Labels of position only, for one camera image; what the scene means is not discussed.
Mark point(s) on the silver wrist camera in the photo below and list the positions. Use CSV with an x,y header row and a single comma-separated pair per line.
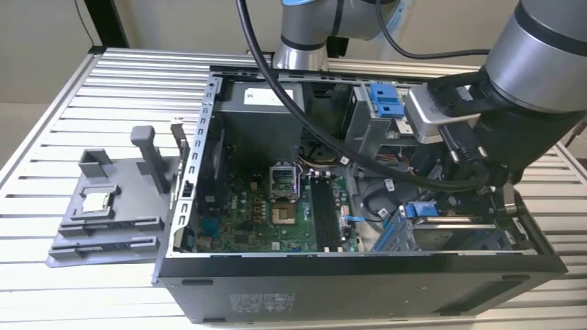
x,y
426,113

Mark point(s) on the silver CPU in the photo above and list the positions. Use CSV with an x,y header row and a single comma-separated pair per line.
x,y
96,203

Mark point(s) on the graphics card with metal bracket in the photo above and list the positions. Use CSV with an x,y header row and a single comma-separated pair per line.
x,y
180,144

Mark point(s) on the grey power supply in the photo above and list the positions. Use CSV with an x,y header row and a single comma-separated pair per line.
x,y
252,137

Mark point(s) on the blue drive latch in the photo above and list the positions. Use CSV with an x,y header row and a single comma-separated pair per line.
x,y
384,99

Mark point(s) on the metal drive cage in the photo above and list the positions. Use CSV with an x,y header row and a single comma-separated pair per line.
x,y
367,130

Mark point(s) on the metal disk bay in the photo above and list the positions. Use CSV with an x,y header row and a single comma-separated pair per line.
x,y
477,237

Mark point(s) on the black RAM slot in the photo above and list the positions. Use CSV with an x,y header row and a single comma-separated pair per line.
x,y
332,220
320,213

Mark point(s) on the hard disk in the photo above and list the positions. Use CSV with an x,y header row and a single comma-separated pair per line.
x,y
424,209

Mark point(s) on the dark RAM stick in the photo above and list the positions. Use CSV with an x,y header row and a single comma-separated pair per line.
x,y
99,247
94,227

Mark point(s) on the CPU socket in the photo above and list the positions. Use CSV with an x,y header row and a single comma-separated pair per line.
x,y
284,214

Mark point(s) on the green motherboard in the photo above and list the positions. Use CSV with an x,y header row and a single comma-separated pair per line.
x,y
238,233

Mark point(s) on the black background post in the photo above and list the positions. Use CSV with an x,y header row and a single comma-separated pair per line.
x,y
107,24

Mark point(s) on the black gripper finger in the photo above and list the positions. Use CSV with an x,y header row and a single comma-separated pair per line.
x,y
489,203
511,199

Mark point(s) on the black open PC case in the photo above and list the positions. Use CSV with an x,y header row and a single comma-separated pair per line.
x,y
320,292

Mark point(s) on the grey parts rack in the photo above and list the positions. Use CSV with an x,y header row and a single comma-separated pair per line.
x,y
132,199

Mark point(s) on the black case fan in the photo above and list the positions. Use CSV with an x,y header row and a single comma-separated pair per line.
x,y
212,172

